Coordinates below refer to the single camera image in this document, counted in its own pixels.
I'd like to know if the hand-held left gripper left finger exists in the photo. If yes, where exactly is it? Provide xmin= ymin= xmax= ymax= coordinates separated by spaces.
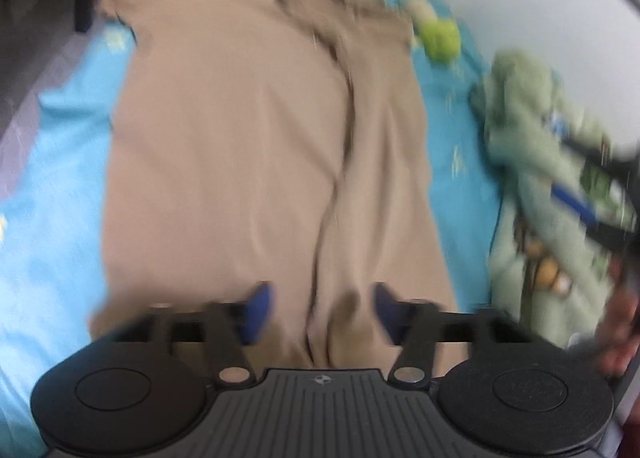
xmin=107 ymin=282 xmax=277 ymax=386

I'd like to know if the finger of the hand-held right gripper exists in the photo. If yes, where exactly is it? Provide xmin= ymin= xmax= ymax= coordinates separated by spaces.
xmin=547 ymin=110 xmax=640 ymax=173
xmin=549 ymin=183 xmax=640 ymax=256

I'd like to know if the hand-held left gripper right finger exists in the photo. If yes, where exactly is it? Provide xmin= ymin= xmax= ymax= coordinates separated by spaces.
xmin=371 ymin=282 xmax=538 ymax=386

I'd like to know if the green printed garment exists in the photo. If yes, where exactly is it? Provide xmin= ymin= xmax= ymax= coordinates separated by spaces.
xmin=469 ymin=50 xmax=640 ymax=354

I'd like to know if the beige t-shirt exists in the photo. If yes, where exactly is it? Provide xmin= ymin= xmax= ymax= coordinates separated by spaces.
xmin=90 ymin=0 xmax=458 ymax=370

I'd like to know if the person's right hand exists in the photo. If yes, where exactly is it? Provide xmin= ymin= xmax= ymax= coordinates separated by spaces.
xmin=597 ymin=258 xmax=640 ymax=381

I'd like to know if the green plush toy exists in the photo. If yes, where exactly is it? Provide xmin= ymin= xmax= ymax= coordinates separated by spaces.
xmin=409 ymin=0 xmax=462 ymax=63

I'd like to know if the blue bed sheet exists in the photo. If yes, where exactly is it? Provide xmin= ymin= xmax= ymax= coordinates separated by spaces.
xmin=0 ymin=0 xmax=507 ymax=458

